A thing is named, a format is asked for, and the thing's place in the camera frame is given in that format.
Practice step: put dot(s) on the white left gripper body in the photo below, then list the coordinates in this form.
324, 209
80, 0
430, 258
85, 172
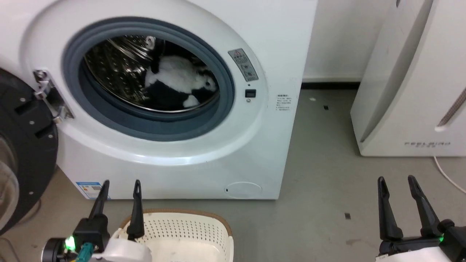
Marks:
123, 253

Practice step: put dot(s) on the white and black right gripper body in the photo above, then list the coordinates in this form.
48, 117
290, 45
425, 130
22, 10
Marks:
429, 251

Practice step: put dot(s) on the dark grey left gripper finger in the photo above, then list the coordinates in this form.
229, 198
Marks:
136, 218
93, 231

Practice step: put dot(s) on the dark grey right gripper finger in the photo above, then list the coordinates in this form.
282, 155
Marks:
387, 218
426, 214

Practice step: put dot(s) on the black and white panda plush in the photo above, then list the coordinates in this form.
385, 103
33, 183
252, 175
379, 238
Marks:
174, 72

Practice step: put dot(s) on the white perforated basket brown rim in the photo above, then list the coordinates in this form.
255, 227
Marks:
189, 233

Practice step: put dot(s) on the black round washing machine door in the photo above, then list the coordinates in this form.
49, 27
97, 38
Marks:
32, 145

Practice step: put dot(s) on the white front-load washing machine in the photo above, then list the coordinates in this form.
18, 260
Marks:
218, 153

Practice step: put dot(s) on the blue energy label sticker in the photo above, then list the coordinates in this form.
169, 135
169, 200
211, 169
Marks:
89, 190

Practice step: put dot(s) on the grey rubber door gasket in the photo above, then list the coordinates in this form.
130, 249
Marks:
145, 125

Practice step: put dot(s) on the round white drain filter cover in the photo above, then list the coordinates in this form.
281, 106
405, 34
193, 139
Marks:
243, 190

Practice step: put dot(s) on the white air purifier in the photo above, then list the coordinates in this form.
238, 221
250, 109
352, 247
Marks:
411, 91

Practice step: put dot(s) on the metal door hinge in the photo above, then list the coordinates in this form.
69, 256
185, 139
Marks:
51, 96

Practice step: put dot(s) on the stainless steel perforated drum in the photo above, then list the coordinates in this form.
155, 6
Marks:
109, 69

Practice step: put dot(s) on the small printed text label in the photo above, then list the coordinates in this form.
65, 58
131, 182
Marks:
283, 102

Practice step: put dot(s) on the black door latch socket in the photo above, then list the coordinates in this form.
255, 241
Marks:
250, 93

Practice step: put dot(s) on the grey warning sticker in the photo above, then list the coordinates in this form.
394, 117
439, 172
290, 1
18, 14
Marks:
243, 64

